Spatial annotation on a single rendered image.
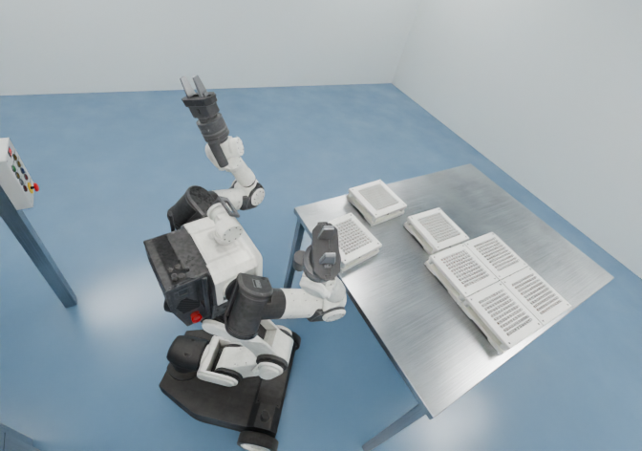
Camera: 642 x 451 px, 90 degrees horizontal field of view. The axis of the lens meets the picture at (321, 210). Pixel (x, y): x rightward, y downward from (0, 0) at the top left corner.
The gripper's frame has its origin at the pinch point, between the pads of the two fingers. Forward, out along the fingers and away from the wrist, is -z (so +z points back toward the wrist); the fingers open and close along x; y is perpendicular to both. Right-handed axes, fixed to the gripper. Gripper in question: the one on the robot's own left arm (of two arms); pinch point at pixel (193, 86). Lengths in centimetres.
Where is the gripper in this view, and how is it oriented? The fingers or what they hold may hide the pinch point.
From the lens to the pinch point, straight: 114.2
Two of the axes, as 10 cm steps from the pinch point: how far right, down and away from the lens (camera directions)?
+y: -3.9, 6.8, -6.2
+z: 2.2, 7.3, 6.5
